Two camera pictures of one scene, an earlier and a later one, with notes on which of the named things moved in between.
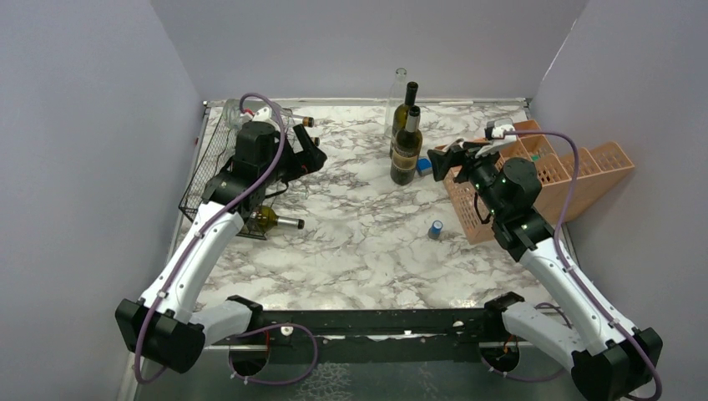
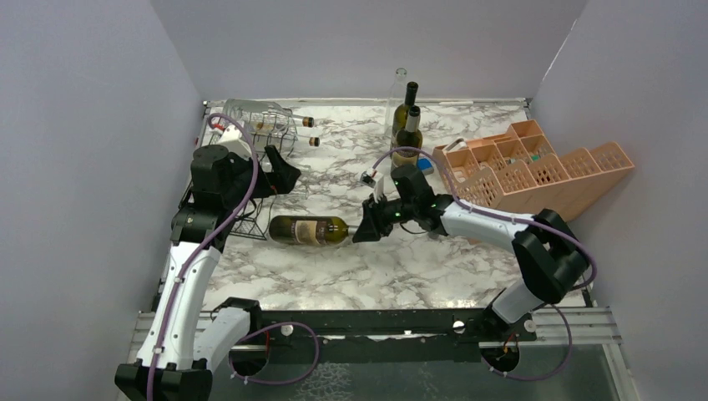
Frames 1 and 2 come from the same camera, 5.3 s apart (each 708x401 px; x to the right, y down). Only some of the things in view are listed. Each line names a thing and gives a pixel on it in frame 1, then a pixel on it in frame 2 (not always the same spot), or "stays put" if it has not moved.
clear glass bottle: x=396 y=98 stays put
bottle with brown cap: x=306 y=120 stays put
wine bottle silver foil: x=263 y=220 to x=305 y=230
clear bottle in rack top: x=260 y=110 stays put
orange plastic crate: x=564 y=177 stays put
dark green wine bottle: x=401 y=114 stays put
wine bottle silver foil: x=406 y=149 stays put
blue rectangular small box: x=424 y=166 stays put
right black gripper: x=442 y=160 to x=373 y=225
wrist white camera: x=498 y=131 to x=373 y=179
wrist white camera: x=263 y=114 to x=230 y=139
